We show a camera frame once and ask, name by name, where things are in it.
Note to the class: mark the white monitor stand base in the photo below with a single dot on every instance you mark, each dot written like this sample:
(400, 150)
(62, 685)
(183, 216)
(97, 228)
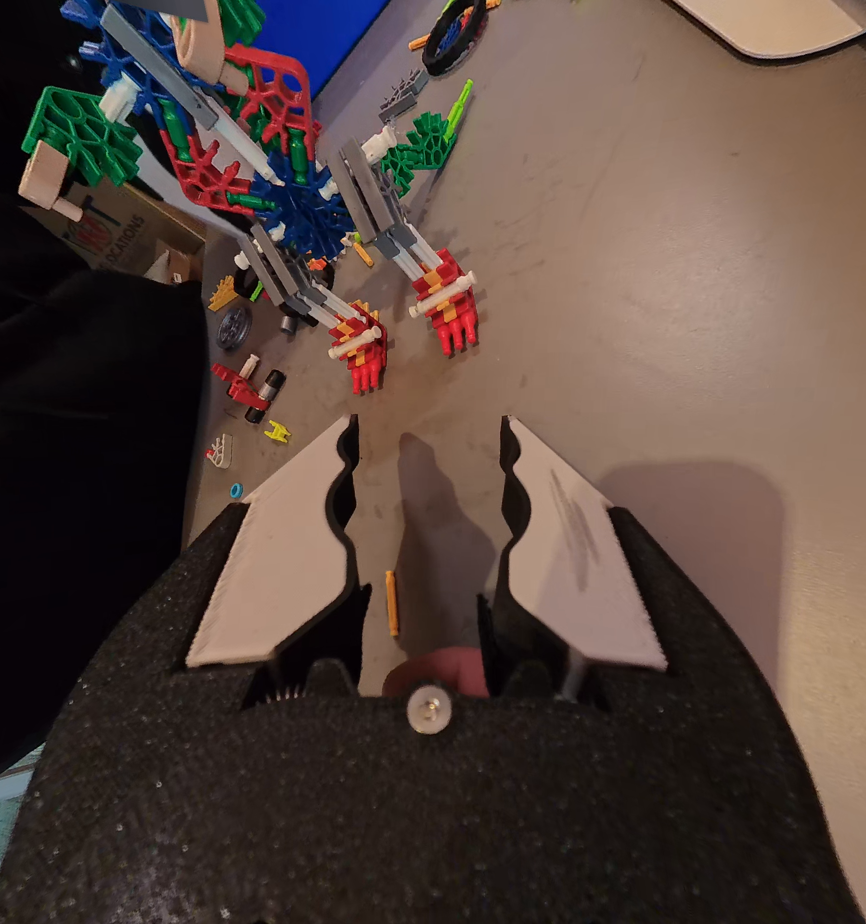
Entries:
(772, 29)

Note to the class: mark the person's right hand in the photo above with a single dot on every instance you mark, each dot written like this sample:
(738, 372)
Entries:
(440, 668)

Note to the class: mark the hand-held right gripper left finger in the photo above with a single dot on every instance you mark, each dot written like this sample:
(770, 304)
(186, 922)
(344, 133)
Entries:
(281, 570)

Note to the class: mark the yellow fan connector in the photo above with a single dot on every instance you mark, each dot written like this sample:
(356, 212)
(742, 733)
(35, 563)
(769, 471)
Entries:
(223, 294)

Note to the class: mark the printed cardboard box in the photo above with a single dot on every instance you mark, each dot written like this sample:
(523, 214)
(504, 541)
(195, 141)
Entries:
(122, 231)

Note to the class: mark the white and red connector piece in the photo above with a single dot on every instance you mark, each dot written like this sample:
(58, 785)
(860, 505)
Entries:
(220, 453)

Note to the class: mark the large black toy tyre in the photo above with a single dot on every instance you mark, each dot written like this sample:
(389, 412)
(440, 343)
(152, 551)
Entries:
(436, 66)

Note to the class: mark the green fan connector assembly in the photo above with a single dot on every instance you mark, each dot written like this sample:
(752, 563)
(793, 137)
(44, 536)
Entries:
(422, 148)

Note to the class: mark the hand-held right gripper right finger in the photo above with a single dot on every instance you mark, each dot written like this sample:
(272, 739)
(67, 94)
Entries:
(584, 577)

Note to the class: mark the grey wheel hub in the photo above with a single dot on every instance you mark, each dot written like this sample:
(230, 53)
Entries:
(233, 328)

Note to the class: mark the dark grey connector piece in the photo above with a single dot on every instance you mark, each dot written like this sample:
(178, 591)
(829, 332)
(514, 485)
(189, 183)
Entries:
(404, 97)

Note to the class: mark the red toy piece assembly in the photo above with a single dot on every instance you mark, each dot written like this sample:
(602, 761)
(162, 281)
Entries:
(241, 390)

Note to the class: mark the blue plastic bin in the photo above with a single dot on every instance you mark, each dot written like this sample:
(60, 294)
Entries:
(317, 43)

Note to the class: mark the colourful construction toy model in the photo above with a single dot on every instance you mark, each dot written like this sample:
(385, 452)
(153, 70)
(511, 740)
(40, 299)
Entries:
(303, 209)

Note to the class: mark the small yellow clip connector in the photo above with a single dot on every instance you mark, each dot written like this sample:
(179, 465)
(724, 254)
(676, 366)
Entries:
(277, 432)

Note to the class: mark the small black toy tyre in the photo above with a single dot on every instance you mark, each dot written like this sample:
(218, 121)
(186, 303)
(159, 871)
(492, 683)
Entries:
(243, 287)

